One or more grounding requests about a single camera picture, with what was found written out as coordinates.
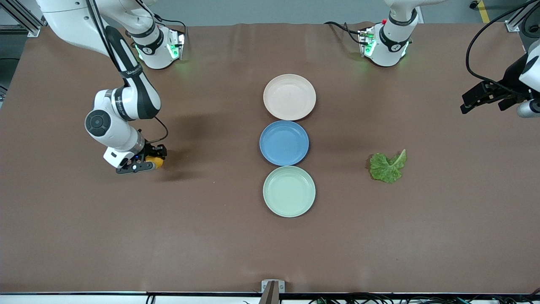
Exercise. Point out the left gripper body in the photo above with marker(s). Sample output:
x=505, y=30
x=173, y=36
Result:
x=508, y=82

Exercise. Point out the yellow lemon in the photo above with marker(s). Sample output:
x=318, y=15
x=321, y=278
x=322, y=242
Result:
x=157, y=164

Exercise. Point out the green lettuce leaf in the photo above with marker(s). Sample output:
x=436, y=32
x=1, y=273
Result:
x=386, y=169

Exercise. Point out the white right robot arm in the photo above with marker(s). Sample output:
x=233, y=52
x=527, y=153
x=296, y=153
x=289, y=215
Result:
x=116, y=131

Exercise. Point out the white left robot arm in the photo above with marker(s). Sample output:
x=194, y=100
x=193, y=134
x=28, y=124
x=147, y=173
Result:
x=386, y=52

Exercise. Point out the yellow floor tape strip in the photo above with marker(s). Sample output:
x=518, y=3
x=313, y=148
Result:
x=484, y=12

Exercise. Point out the brown table mat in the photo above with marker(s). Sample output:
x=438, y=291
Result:
x=168, y=232

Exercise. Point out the black caster wheel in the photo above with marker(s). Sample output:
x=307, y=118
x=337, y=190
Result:
x=474, y=4

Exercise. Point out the blue round plate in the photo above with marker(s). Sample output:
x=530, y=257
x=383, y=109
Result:
x=284, y=143

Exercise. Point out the pale green round plate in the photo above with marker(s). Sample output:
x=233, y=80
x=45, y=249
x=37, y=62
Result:
x=289, y=192

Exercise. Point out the beige round plate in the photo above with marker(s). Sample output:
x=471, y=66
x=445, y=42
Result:
x=289, y=97

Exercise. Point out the aluminium frame profile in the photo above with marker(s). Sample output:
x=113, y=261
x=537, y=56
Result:
x=31, y=30
x=512, y=25

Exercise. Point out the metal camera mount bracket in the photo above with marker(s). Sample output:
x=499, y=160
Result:
x=273, y=291

